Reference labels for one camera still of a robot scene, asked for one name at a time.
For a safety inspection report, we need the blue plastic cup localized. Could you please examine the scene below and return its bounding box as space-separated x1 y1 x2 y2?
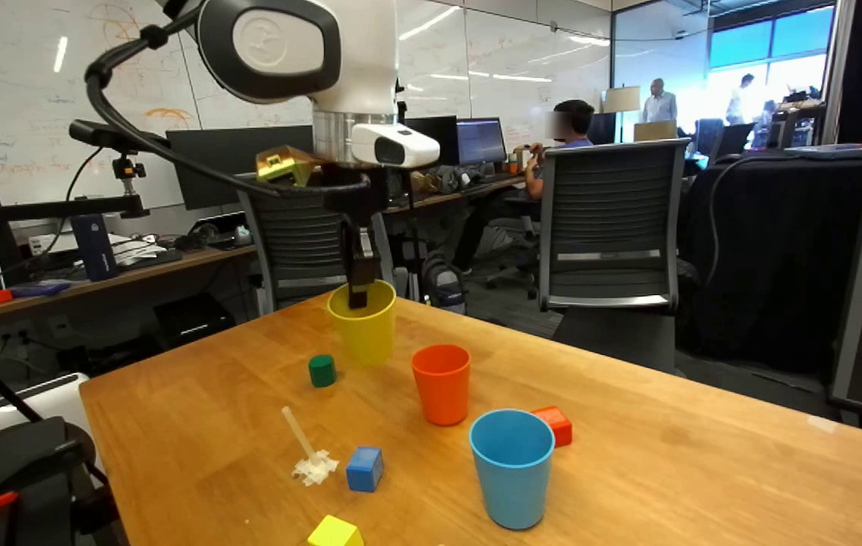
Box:
469 410 557 531

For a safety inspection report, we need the white stick tool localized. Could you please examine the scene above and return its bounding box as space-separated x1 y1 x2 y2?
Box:
284 405 339 486

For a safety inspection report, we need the black computer monitor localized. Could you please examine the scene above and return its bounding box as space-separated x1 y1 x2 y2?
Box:
166 123 312 210

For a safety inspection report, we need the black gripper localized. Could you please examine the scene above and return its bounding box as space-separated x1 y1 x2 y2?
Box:
322 163 388 309

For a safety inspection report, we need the black camera on tripod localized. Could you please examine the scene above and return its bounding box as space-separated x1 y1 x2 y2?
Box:
71 119 166 153

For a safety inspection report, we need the yellow green wrist camera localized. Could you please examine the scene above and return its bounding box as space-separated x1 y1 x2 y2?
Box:
255 144 320 187

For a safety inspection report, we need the orange plastic cup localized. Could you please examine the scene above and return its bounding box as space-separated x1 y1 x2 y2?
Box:
411 342 471 428

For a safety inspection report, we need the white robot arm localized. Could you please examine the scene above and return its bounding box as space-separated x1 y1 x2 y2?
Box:
161 0 441 309

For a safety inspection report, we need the black clamp stand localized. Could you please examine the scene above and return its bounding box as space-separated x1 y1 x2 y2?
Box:
0 372 128 546

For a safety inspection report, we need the seated person blue shirt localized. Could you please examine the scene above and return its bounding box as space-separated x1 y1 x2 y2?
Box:
449 96 597 272

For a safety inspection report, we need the grey office chair right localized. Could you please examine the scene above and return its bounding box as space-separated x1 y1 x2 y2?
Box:
537 138 685 371

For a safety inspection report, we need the green cylinder block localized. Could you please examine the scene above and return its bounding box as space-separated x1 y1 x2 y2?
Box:
309 354 336 388

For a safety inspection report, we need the yellow cube block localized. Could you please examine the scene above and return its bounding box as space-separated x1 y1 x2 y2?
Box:
307 515 365 546

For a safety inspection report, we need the grey mesh office chair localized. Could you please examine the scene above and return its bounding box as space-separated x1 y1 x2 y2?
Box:
239 176 391 314

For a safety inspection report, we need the yellow plastic cup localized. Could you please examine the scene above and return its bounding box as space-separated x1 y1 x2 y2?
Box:
328 280 399 367

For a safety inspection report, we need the red cube block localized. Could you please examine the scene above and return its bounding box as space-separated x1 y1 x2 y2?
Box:
536 405 574 447

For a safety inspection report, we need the blue cube block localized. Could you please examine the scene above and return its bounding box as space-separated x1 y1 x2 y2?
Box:
346 447 383 490

